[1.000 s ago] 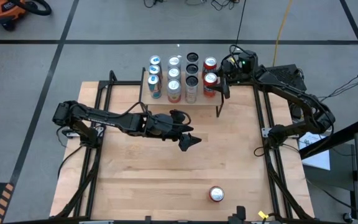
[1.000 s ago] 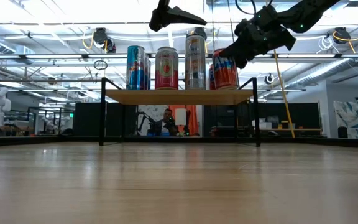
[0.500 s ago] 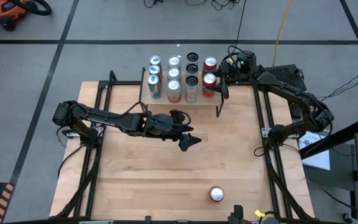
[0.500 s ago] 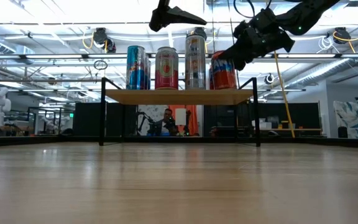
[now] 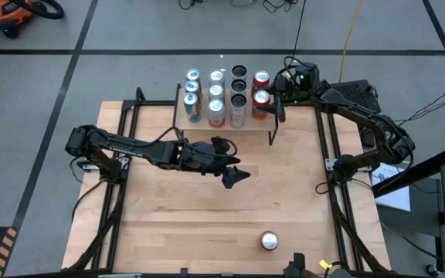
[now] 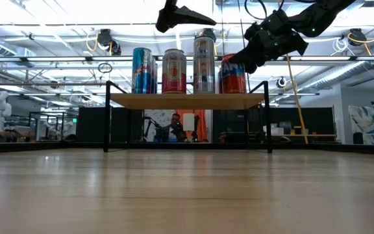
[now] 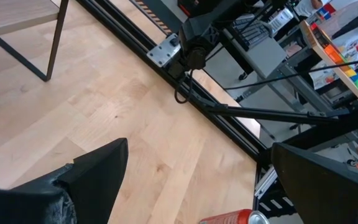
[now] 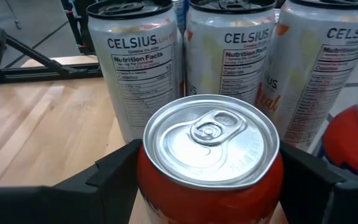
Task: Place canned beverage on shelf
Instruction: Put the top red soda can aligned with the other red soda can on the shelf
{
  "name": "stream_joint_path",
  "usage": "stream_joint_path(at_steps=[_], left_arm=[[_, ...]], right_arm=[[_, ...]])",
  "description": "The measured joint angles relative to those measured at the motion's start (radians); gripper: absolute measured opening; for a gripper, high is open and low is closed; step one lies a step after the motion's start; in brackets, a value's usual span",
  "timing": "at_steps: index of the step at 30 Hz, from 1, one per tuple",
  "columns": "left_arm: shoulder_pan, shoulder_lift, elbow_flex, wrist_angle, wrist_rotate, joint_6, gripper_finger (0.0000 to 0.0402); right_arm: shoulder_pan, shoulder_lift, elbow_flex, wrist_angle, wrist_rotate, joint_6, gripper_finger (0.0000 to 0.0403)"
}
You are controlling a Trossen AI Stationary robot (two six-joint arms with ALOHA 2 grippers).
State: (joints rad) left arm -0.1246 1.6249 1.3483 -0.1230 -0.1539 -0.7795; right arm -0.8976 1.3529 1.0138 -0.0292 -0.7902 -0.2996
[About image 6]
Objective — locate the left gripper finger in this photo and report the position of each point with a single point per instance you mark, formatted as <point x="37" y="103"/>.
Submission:
<point x="180" y="18"/>

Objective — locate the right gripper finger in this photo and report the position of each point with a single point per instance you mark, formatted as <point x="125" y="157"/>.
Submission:
<point x="243" y="61"/>

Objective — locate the red-orange Fanta can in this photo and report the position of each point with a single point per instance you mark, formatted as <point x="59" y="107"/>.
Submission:
<point x="232" y="81"/>

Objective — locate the tall silver can black lid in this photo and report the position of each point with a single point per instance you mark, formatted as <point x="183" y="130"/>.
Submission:
<point x="204" y="71"/>

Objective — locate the white and red soda can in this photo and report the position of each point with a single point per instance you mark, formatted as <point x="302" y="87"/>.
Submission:
<point x="174" y="78"/>

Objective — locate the blue silver Red Bull can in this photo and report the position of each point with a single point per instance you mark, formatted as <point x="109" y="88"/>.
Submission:
<point x="141" y="74"/>

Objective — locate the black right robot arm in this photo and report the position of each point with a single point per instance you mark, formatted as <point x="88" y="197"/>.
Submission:
<point x="323" y="16"/>

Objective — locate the wooden shelf black metal legs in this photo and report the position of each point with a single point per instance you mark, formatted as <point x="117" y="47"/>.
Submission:
<point x="190" y="101"/>

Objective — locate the orange cloth panel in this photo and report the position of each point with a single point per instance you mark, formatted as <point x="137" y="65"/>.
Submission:
<point x="202" y="123"/>

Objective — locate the white rectangular panel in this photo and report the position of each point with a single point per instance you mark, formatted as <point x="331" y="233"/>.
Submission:
<point x="188" y="122"/>

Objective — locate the teal and white artwork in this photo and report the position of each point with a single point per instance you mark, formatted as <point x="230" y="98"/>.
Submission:
<point x="369" y="125"/>

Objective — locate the black aluminium table frame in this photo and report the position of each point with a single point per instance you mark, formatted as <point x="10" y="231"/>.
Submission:
<point x="8" y="148"/>

